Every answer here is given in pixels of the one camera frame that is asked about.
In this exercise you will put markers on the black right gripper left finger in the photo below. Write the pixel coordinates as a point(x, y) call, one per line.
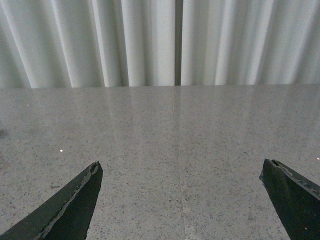
point(66, 215)

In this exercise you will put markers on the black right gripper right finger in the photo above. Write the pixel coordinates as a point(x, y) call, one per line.
point(295, 199)

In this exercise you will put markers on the white pleated curtain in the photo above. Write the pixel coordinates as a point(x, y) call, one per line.
point(113, 43)

